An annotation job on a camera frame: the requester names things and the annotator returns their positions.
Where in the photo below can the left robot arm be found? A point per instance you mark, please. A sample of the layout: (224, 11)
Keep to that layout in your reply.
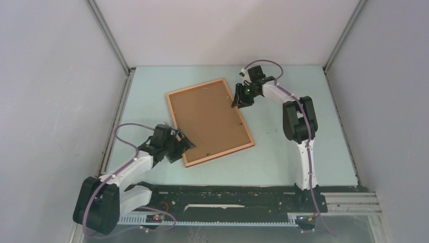
(103, 200)

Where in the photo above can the right corner aluminium post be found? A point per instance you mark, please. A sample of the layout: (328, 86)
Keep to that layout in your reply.
(345, 33)

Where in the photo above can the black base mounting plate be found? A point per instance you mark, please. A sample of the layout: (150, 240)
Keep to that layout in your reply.
(235, 204)

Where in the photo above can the wooden picture frame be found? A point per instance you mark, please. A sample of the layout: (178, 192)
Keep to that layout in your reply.
(251, 141)

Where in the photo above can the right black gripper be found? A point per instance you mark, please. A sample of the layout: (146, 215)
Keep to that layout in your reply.
(239, 100)

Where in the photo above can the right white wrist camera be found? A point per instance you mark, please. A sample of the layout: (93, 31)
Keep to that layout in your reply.
(244, 74)

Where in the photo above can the corner aluminium post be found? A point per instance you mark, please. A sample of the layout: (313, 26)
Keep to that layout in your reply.
(345, 33)
(106, 31)

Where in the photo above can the left corner aluminium post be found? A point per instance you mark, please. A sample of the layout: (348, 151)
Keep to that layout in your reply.
(106, 31)

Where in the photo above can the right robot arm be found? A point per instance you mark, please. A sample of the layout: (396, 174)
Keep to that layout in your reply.
(298, 119)

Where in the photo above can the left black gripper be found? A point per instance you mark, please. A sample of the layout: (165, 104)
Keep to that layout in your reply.
(182, 146)

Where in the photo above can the brown cardboard backing board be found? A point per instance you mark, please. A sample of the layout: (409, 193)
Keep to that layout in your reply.
(207, 120)

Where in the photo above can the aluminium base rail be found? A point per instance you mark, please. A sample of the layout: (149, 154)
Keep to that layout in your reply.
(341, 201)

